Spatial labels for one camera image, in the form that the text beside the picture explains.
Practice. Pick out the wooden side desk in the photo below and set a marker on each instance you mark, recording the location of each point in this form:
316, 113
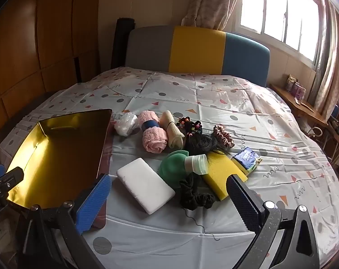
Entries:
295, 103

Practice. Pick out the white plastic bag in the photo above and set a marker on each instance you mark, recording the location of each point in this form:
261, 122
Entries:
126, 124

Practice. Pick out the blue tissue packet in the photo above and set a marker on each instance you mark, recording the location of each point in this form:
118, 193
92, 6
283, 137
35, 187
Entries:
246, 159

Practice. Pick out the black rolled mat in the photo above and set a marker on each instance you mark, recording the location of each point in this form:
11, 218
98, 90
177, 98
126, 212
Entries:
120, 42

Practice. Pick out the purple box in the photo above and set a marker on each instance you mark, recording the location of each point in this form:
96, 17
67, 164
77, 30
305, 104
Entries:
301, 92
294, 87

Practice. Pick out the printed bed sheet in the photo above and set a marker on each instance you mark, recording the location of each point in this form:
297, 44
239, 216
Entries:
214, 98

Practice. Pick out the black hair wig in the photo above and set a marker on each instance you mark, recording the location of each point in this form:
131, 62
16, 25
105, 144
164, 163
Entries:
205, 144

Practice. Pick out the beige rolled cloth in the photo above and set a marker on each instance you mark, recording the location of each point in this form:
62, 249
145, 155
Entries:
172, 131

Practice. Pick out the pink towel with blue band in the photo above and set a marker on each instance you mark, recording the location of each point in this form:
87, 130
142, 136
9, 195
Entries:
152, 137

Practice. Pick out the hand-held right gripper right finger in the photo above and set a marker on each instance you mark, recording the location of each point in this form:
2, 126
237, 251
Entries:
243, 204

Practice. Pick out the yellow sponge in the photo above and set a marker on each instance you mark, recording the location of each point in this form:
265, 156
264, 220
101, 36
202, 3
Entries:
217, 176

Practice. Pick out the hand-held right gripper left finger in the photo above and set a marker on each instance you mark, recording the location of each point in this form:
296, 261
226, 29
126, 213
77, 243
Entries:
93, 203

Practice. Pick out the cluttered wooden rack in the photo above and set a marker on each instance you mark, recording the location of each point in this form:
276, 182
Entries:
337, 134

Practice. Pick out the pink scrunchie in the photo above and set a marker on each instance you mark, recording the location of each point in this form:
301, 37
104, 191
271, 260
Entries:
225, 137

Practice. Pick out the window with bars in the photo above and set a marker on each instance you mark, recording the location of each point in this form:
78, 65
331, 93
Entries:
278, 14

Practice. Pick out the green silicone bottle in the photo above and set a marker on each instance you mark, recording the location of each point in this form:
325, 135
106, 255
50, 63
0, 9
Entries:
172, 168

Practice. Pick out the grey yellow blue headboard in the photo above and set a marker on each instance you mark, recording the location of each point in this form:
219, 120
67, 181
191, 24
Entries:
197, 50

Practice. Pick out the wooden wardrobe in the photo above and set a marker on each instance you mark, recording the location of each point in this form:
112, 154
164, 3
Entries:
32, 42

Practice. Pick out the black scrunchie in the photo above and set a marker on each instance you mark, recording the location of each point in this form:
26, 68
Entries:
193, 196

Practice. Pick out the white sponge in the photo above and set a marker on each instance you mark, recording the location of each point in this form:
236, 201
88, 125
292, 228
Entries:
144, 185

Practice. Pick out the gold storage tray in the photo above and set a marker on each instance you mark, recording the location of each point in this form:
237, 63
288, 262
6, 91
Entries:
60, 151

